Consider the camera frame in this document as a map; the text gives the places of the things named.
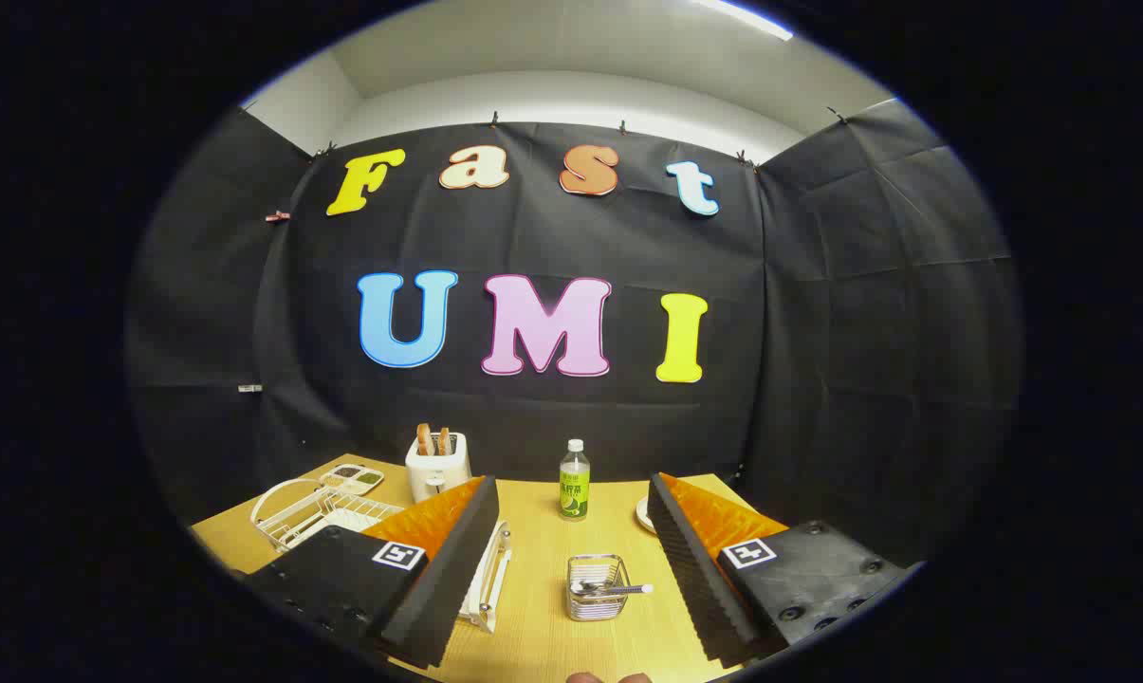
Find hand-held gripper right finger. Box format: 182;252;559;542
647;472;913;670

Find metal wire basket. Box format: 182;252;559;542
566;554;631;622

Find white divided tray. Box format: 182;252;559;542
320;463;384;496

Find white wire dish rack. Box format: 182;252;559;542
250;479;513;635

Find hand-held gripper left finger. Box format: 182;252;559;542
234;474;501;670

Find green tea bottle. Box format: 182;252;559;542
559;438;592;522

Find black backdrop cloth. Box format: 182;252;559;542
125;95;1023;570

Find white toaster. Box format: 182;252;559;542
405;432;472;504

